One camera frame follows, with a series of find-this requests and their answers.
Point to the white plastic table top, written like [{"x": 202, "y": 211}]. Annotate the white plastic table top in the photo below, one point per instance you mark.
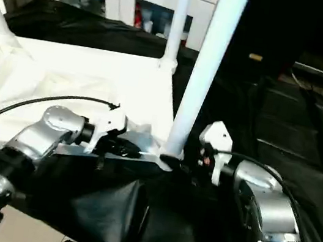
[{"x": 81, "y": 83}]

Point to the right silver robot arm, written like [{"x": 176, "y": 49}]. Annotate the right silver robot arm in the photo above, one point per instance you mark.
[{"x": 265, "y": 207}]

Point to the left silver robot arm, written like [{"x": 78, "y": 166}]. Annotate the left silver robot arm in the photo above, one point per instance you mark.
[{"x": 35, "y": 137}]

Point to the black plastic mat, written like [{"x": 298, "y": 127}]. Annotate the black plastic mat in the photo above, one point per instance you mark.
[{"x": 307, "y": 139}]

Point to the small red bottle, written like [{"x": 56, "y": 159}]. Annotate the small red bottle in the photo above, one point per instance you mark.
[{"x": 138, "y": 16}]

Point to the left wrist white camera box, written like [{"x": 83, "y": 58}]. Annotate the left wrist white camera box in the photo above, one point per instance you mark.
[{"x": 110, "y": 123}]

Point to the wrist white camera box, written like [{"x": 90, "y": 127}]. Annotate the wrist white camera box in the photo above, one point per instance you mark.
[
  {"x": 215, "y": 139},
  {"x": 110, "y": 123}
]

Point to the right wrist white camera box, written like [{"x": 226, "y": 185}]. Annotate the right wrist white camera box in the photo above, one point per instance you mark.
[{"x": 215, "y": 139}]

